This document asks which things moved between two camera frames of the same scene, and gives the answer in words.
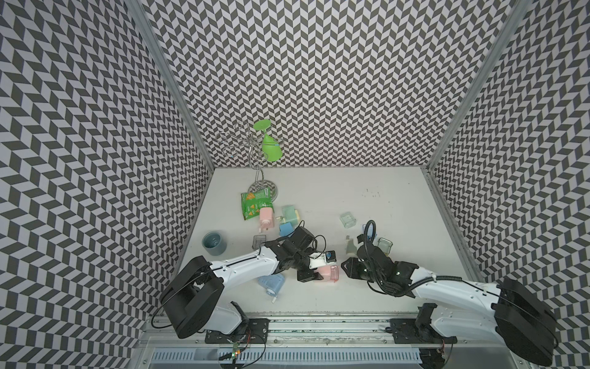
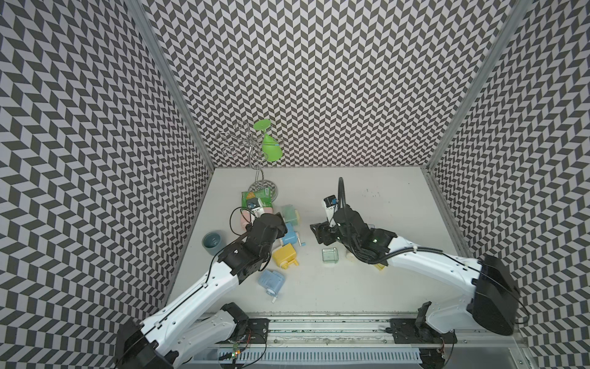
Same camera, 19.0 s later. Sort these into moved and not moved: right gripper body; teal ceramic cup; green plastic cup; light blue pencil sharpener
Moved: right gripper body
Not moved: green plastic cup; teal ceramic cup; light blue pencil sharpener
